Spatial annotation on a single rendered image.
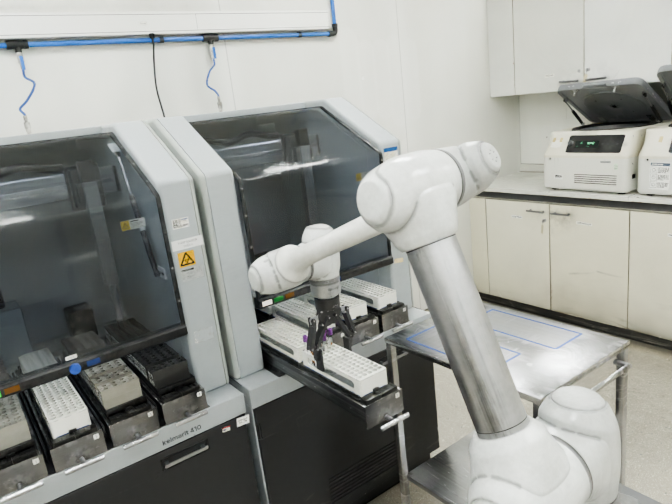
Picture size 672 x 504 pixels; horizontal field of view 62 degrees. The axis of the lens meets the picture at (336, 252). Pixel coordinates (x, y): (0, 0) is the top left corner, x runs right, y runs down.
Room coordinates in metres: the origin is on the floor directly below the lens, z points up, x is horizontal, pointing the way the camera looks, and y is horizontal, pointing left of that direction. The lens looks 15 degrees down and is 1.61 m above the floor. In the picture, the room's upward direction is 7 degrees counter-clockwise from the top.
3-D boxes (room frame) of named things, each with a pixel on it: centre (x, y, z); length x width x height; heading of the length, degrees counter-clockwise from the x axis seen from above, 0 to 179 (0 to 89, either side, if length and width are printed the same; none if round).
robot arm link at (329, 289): (1.56, 0.04, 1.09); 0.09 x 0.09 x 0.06
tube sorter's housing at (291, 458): (2.31, 0.29, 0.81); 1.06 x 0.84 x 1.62; 35
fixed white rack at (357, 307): (2.08, 0.03, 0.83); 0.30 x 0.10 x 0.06; 35
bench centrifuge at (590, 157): (3.49, -1.78, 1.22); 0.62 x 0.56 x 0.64; 123
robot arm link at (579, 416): (1.01, -0.45, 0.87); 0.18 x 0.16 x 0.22; 130
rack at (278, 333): (1.79, 0.20, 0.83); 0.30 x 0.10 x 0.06; 35
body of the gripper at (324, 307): (1.56, 0.04, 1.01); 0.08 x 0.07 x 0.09; 125
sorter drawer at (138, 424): (1.70, 0.82, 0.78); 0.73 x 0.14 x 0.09; 35
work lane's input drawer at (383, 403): (1.64, 0.10, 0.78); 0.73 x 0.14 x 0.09; 35
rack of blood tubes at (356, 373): (1.53, 0.02, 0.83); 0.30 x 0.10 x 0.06; 35
